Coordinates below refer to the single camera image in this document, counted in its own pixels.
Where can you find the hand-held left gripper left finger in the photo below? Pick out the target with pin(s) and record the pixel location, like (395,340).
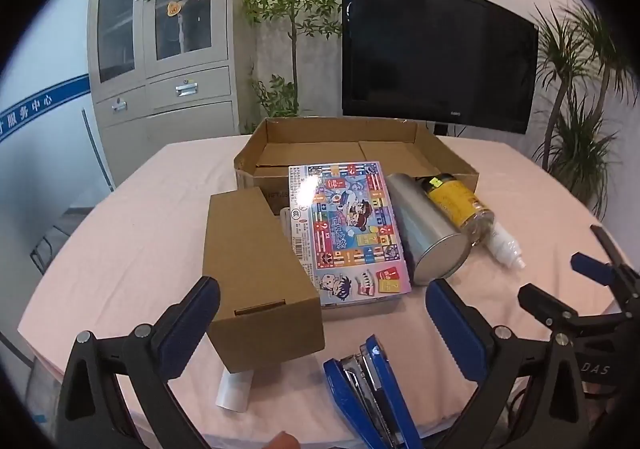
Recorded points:
(192,324)

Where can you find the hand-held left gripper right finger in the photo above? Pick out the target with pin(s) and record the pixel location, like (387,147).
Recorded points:
(450,324)

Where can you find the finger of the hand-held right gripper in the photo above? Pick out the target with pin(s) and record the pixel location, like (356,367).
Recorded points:
(545,306)
(592,269)

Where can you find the small white plastic bottle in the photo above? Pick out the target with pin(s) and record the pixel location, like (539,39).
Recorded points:
(505,244)

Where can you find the small cardboard box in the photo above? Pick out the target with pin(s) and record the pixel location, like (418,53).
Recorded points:
(250,254)

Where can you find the silver metal can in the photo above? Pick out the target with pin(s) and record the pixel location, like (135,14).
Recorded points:
(425,229)

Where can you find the blue stapler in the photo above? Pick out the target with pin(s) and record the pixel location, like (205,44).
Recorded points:
(360,394)

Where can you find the yellow label jar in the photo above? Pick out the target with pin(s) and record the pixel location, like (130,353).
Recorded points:
(455,201)

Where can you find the colourful cartoon game box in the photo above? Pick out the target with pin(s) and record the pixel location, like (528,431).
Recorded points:
(345,234)

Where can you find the large cardboard box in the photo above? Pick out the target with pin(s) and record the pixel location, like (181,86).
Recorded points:
(310,134)

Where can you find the person's left hand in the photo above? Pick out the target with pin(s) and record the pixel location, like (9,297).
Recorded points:
(282,441)

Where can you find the pink tablecloth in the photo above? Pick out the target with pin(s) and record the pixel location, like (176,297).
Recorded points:
(150,229)

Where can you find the spiky leaf potted plant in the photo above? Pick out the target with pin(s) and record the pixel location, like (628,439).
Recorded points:
(575,139)

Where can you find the dark chair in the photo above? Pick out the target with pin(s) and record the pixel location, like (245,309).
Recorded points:
(45,249)

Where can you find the grey metal cabinet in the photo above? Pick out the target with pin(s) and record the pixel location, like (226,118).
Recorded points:
(170,99)

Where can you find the black flat screen television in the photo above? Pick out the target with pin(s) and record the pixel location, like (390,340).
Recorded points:
(435,49)

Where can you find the tall leafy potted plant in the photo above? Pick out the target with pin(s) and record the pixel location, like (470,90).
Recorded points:
(285,9)

